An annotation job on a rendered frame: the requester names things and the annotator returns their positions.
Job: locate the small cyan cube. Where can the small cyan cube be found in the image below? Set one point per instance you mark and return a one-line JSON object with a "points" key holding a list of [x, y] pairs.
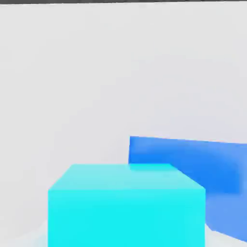
{"points": [[126, 212]]}

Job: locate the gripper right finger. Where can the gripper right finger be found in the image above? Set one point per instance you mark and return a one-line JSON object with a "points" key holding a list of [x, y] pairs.
{"points": [[218, 240]]}

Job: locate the large blue box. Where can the large blue box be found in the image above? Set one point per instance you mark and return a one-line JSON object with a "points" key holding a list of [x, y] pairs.
{"points": [[212, 164]]}

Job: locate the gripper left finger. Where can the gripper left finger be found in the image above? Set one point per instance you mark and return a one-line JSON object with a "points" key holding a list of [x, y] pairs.
{"points": [[41, 238]]}

